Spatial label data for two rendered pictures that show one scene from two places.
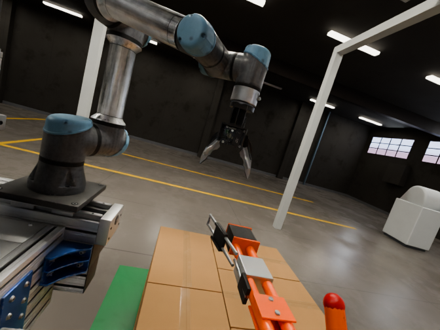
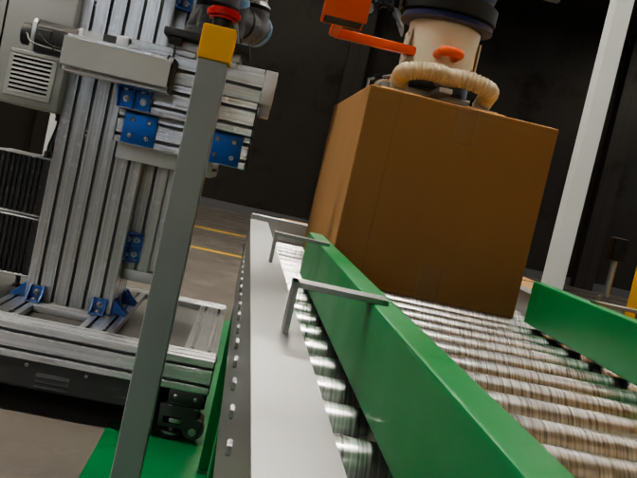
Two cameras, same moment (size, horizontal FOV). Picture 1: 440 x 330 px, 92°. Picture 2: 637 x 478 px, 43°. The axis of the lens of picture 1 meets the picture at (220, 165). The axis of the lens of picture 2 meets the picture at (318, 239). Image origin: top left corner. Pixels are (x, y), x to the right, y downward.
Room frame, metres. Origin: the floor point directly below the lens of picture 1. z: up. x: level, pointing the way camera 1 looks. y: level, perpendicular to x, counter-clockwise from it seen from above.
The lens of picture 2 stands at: (-1.97, -0.24, 0.74)
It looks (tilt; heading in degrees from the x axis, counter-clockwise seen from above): 4 degrees down; 6
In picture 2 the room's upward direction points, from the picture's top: 13 degrees clockwise
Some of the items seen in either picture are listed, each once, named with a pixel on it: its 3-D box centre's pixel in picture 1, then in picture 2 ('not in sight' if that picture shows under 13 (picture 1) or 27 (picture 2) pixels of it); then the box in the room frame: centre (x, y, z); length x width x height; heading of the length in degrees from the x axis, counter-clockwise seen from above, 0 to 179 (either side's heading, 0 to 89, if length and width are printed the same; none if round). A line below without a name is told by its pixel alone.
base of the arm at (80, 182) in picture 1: (60, 171); not in sight; (0.65, 0.48, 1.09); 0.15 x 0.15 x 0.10
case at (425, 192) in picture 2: not in sight; (411, 197); (-0.03, -0.24, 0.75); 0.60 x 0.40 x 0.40; 13
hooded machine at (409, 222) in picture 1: (414, 215); not in sight; (5.42, -5.14, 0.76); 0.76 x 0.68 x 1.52; 9
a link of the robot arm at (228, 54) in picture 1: (218, 61); not in sight; (0.64, 0.09, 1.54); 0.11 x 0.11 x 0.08; 71
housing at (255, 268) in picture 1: (252, 274); not in sight; (0.43, -0.14, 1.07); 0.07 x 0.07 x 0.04; 11
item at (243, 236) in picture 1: (240, 239); not in sight; (0.57, -0.12, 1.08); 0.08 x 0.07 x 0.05; 11
